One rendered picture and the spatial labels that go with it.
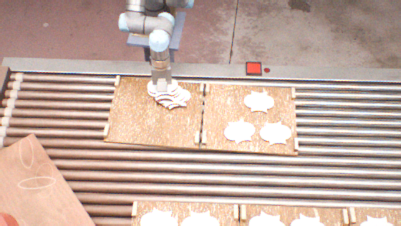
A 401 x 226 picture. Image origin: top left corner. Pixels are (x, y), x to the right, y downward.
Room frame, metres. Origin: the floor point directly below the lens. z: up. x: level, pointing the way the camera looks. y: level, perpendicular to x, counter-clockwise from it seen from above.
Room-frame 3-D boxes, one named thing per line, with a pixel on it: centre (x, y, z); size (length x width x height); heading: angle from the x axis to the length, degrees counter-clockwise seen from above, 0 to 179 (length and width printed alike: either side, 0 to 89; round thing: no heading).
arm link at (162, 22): (1.30, 0.16, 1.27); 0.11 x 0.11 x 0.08; 83
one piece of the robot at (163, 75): (1.17, 0.16, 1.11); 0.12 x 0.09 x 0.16; 5
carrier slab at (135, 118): (1.11, 0.19, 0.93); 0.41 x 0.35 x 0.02; 87
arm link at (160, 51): (1.20, 0.16, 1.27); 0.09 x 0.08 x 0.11; 173
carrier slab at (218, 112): (1.09, -0.23, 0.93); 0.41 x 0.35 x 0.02; 87
